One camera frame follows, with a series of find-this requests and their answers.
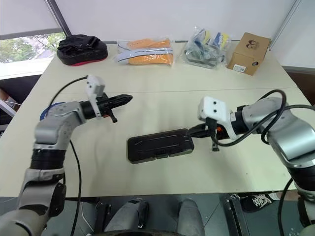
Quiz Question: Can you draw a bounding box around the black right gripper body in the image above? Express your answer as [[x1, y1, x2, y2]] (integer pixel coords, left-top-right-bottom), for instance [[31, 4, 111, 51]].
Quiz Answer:
[[205, 118, 229, 152]]

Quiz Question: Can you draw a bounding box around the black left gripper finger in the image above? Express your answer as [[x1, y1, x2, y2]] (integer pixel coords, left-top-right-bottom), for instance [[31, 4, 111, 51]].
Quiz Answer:
[[109, 99, 133, 108], [108, 94, 133, 103]]

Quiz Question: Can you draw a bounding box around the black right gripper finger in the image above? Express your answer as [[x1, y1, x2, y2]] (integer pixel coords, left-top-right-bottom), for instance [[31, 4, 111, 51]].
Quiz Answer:
[[189, 123, 207, 132], [186, 130, 209, 138]]

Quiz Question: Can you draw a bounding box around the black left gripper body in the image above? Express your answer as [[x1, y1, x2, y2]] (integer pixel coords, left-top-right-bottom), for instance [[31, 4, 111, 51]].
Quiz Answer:
[[97, 92, 119, 123]]

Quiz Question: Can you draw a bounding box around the black case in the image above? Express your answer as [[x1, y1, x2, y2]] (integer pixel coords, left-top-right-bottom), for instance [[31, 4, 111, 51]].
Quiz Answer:
[[126, 127, 195, 165]]

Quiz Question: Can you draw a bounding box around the black and red bag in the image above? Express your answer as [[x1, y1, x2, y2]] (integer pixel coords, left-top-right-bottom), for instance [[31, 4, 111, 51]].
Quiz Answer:
[[56, 34, 109, 66]]

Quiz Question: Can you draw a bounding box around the blue tape roll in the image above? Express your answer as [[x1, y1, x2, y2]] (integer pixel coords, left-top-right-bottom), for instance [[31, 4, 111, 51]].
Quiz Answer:
[[40, 102, 62, 121]]

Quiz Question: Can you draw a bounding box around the clear plastic shoe bag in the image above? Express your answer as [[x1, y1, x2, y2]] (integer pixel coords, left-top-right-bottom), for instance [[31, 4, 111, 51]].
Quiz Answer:
[[113, 35, 177, 68]]

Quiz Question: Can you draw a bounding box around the black white printed sneaker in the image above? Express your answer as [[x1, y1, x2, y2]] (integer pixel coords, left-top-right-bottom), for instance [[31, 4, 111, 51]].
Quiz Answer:
[[240, 192, 280, 212]]

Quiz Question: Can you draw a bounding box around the clear bag with blue shoes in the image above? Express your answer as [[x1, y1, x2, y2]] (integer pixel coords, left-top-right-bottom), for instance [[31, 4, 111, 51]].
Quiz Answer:
[[182, 25, 232, 70]]

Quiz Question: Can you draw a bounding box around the grey rounded shape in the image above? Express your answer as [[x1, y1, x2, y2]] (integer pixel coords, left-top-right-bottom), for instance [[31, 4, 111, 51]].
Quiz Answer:
[[103, 198, 150, 234], [177, 198, 206, 236]]

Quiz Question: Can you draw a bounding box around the brown cardboard box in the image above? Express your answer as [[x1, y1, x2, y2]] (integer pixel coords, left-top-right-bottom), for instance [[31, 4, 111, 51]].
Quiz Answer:
[[226, 31, 272, 77]]

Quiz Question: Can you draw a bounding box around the grey metal pole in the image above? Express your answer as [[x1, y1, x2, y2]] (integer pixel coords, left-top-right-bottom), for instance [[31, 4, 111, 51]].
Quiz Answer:
[[269, 0, 303, 52]]

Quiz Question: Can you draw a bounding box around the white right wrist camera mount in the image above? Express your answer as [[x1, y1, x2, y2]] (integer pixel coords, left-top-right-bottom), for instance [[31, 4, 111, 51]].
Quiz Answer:
[[197, 96, 241, 141]]

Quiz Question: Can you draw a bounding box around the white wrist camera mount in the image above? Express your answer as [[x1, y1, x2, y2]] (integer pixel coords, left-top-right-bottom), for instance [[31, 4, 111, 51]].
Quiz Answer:
[[85, 75, 106, 119], [197, 96, 241, 141]]

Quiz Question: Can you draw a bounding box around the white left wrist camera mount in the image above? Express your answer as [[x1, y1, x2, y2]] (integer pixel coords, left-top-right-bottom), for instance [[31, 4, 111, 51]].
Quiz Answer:
[[85, 75, 106, 119]]

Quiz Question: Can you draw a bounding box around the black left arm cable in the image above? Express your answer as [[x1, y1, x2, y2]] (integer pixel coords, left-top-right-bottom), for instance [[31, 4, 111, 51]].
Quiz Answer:
[[49, 76, 89, 236]]

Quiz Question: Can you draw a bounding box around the black metal bracket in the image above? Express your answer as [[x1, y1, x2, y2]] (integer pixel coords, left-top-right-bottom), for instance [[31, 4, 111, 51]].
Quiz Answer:
[[225, 193, 247, 236]]

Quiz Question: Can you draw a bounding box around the dark window frame post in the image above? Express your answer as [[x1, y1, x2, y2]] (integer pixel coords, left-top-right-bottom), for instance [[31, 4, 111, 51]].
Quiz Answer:
[[45, 0, 72, 37]]

